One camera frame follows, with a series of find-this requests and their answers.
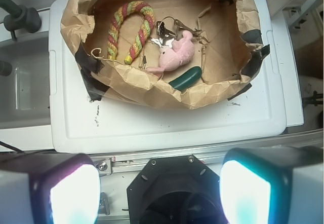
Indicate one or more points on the silver key bunch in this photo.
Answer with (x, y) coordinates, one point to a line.
(165, 37)

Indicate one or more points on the black octagonal mount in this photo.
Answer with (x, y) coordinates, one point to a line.
(175, 190)

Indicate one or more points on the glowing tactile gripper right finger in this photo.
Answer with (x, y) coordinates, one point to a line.
(272, 185)

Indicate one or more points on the white plastic bin lid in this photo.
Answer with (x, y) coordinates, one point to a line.
(111, 126)

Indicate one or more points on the crumpled brown paper bag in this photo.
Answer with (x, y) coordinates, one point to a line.
(110, 42)

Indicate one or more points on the aluminium rail with bolts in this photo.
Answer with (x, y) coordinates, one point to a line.
(135, 161)

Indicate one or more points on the pink plush toy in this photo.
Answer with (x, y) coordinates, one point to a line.
(181, 53)

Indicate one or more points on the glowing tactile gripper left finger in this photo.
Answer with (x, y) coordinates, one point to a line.
(49, 188)

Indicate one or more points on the dark green clamp knob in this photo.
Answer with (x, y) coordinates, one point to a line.
(20, 17)

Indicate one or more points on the clear plastic bin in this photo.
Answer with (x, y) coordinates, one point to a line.
(25, 91)

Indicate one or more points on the green toy cucumber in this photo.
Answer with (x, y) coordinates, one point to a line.
(188, 79)

